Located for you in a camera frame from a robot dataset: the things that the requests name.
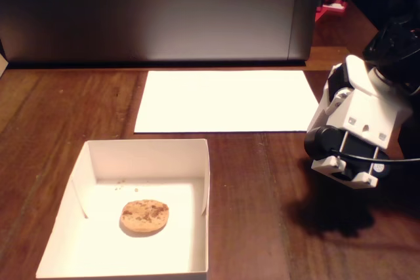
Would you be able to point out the red plastic bracket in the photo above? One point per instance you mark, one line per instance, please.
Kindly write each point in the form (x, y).
(331, 8)

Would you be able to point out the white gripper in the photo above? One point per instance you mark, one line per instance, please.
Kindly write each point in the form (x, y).
(358, 149)

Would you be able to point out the white cardboard box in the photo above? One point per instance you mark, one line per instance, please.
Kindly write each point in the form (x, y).
(98, 244)

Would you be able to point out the black camera with white mount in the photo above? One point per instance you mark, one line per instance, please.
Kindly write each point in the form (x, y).
(321, 140)

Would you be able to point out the white object at table edge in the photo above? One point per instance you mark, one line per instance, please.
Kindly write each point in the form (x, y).
(2, 63)

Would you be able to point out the white paper sheet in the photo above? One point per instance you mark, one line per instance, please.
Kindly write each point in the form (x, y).
(223, 103)

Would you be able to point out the round chocolate chip cookie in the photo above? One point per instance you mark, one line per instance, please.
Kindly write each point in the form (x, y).
(144, 216)

